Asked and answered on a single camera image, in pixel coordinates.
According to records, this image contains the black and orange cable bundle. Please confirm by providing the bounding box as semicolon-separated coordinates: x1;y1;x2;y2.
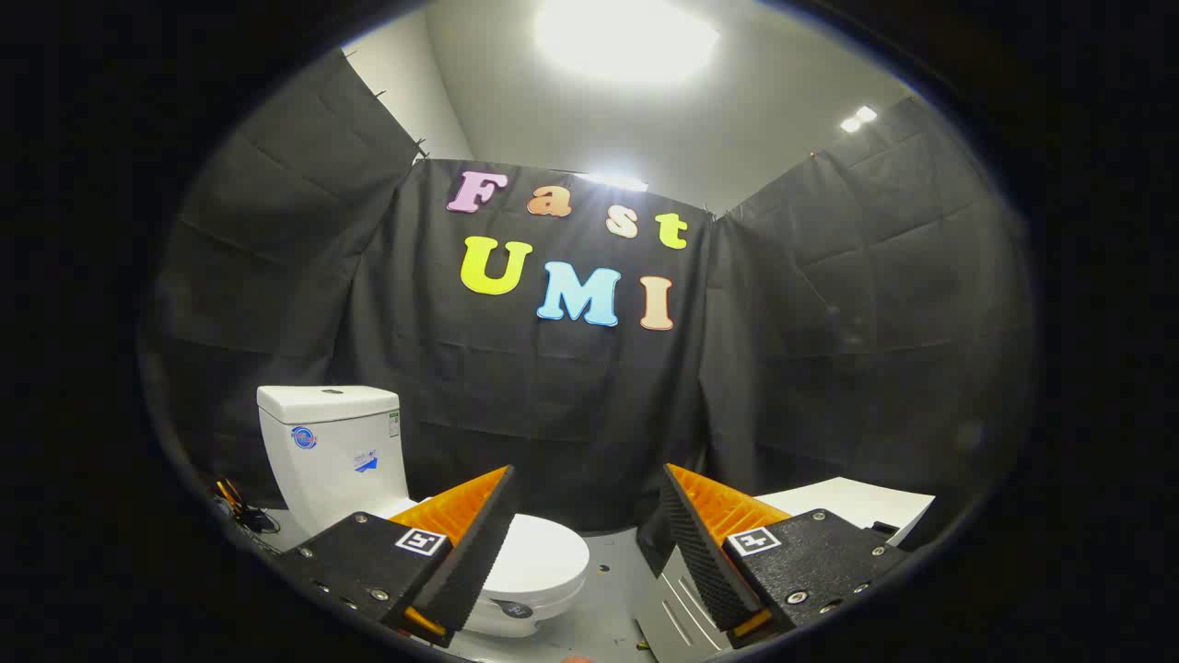
214;476;283;537

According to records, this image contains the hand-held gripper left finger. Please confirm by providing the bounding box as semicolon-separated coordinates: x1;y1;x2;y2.
276;465;519;648

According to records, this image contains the large round ceiling light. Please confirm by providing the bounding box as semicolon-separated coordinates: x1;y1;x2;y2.
532;0;721;86

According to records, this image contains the grey drawer cabinet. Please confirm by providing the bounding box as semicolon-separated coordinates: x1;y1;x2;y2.
636;476;937;660

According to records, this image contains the white ceramic toilet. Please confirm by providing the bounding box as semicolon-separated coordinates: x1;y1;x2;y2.
256;385;591;639

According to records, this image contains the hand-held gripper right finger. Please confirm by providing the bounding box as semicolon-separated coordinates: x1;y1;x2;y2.
659;463;913;650

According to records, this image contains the white toilet lid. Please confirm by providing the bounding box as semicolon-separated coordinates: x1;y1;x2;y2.
391;500;591;601

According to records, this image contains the black backdrop cloth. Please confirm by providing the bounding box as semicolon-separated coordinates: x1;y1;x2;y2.
138;46;1037;553

